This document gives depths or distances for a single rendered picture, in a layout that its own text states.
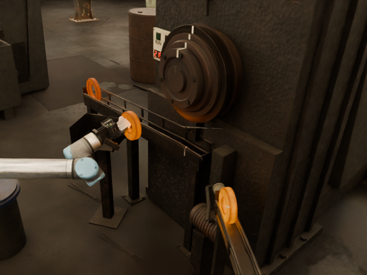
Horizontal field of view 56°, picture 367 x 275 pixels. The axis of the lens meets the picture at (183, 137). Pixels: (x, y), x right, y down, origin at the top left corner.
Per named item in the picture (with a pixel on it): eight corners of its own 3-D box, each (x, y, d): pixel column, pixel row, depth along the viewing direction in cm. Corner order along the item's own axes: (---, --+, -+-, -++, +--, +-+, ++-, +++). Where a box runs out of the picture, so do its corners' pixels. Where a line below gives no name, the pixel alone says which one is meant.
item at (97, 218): (94, 202, 250) (86, 112, 215) (129, 209, 246) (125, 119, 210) (81, 221, 233) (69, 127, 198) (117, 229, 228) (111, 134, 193)
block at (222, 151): (222, 180, 187) (226, 142, 175) (232, 188, 182) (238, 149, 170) (207, 188, 180) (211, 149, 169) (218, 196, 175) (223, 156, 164)
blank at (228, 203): (226, 220, 155) (219, 221, 154) (224, 185, 156) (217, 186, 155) (239, 226, 140) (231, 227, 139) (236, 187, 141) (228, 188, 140)
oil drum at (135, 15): (154, 67, 524) (155, 5, 480) (180, 78, 486) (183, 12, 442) (121, 75, 489) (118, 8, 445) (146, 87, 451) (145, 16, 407)
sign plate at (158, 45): (155, 57, 208) (155, 27, 199) (184, 69, 191) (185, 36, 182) (152, 58, 206) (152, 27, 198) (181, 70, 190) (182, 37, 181)
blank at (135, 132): (124, 107, 184) (118, 108, 182) (141, 114, 173) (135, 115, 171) (126, 134, 190) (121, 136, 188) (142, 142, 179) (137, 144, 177)
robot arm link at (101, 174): (88, 186, 156) (72, 165, 157) (90, 188, 167) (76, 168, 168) (105, 174, 158) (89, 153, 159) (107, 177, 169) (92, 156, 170)
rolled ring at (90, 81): (95, 81, 248) (100, 80, 250) (84, 76, 261) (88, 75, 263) (98, 105, 256) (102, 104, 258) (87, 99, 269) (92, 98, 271)
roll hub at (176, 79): (165, 95, 180) (166, 41, 166) (202, 114, 162) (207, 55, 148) (156, 97, 176) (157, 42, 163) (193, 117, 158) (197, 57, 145)
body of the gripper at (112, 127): (118, 122, 169) (97, 135, 164) (123, 135, 175) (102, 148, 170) (110, 116, 174) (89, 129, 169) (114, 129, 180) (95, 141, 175)
